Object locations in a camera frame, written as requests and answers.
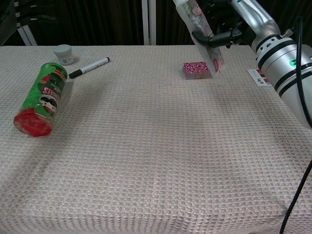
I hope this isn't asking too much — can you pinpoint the black and white marker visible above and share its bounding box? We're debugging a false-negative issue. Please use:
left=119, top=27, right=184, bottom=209
left=68, top=57, right=111, bottom=79

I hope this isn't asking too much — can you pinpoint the red brown picture postcard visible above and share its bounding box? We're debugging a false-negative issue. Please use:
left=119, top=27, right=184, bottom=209
left=246, top=68, right=273, bottom=87

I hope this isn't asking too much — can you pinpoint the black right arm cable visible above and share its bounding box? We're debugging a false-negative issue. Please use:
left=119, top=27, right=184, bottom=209
left=279, top=16, right=312, bottom=234

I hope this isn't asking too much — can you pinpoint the floral white toothpaste tube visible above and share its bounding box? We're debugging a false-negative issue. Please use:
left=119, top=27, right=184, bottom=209
left=173, top=0, right=225, bottom=79

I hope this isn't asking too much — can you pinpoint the green Pringles can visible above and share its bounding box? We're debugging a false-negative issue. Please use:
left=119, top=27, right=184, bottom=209
left=13, top=62, right=68, bottom=137

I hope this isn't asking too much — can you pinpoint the beige waffle tablecloth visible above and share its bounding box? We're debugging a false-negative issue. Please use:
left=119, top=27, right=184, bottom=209
left=0, top=44, right=312, bottom=234

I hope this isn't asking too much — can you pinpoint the pink patterned card deck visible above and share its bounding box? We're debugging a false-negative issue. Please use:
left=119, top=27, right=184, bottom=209
left=182, top=61, right=213, bottom=80

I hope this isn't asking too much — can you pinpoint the small white lidded jar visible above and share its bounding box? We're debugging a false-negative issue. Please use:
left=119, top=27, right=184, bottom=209
left=53, top=44, right=74, bottom=66

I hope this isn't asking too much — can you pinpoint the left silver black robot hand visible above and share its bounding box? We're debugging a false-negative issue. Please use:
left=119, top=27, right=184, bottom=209
left=0, top=0, right=58, bottom=47

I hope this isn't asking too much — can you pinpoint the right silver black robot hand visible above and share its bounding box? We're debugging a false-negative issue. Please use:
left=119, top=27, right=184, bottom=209
left=192, top=0, right=281, bottom=48

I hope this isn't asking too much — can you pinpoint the white frame post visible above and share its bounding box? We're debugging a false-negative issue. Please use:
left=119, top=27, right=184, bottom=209
left=149, top=0, right=157, bottom=46
left=17, top=23, right=38, bottom=46
left=141, top=0, right=150, bottom=46

